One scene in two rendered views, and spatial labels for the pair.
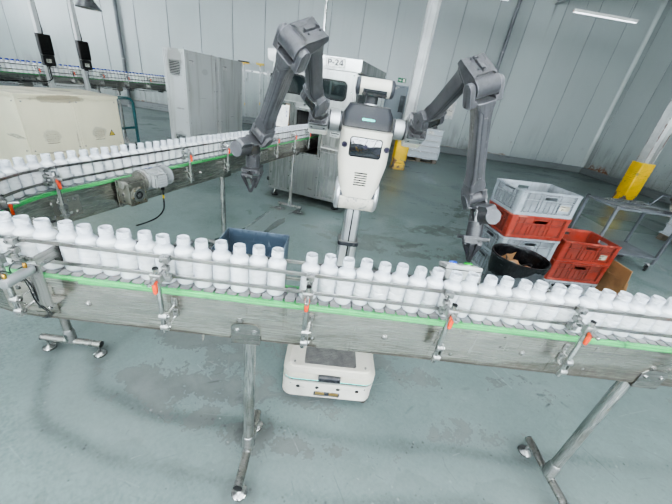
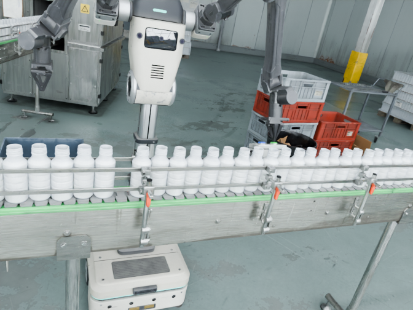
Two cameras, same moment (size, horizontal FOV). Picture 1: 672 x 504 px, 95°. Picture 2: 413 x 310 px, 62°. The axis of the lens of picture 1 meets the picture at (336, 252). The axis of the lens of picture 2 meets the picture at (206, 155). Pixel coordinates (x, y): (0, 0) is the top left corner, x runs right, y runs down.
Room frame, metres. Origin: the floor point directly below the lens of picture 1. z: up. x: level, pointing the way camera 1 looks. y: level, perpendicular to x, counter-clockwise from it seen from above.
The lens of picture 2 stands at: (-0.11, 0.25, 1.60)
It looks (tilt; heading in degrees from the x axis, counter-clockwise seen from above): 23 degrees down; 338
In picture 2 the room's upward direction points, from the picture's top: 11 degrees clockwise
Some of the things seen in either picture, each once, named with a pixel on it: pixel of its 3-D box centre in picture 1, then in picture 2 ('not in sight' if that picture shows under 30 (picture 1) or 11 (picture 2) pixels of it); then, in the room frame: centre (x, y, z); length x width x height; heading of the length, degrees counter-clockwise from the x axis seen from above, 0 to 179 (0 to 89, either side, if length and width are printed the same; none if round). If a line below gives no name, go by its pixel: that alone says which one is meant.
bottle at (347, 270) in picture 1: (345, 280); (176, 171); (0.87, -0.05, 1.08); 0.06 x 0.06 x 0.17
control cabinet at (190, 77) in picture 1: (193, 107); not in sight; (6.42, 3.19, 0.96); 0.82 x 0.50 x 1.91; 165
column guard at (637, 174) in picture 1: (631, 184); (353, 71); (8.31, -7.20, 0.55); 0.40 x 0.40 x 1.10; 3
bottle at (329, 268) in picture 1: (327, 277); (158, 170); (0.87, 0.01, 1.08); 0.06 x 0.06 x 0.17
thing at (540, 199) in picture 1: (533, 198); (293, 85); (2.93, -1.76, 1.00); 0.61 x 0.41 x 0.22; 101
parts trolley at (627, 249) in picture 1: (623, 229); (357, 108); (4.21, -3.88, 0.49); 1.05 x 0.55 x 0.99; 93
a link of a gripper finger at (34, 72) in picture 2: (251, 180); (42, 77); (1.25, 0.39, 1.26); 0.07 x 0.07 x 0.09; 2
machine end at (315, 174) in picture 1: (325, 132); (69, 25); (5.36, 0.47, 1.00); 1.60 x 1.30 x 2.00; 165
